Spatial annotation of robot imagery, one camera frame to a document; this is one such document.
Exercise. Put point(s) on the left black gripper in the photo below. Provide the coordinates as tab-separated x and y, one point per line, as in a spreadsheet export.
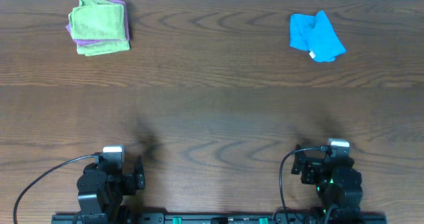
131	179

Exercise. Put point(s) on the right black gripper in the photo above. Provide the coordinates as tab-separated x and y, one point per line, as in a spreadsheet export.
311	168

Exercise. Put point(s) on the blue microfiber cloth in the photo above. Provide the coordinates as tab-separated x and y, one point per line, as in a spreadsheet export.
315	35

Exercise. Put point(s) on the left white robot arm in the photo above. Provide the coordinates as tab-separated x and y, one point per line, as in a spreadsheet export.
103	186

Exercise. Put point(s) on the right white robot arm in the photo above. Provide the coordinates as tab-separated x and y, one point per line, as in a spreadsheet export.
338	185

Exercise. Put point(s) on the bottom green folded cloth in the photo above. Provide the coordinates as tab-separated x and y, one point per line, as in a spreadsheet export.
103	48

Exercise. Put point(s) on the green folded cloth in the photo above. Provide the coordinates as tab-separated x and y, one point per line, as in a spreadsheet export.
103	48
96	20

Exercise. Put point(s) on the purple folded cloth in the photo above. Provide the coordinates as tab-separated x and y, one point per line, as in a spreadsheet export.
126	22

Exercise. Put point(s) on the top green folded cloth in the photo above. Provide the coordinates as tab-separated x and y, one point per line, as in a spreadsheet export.
96	20

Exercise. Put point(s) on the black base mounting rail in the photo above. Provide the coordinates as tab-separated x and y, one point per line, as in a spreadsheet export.
160	218

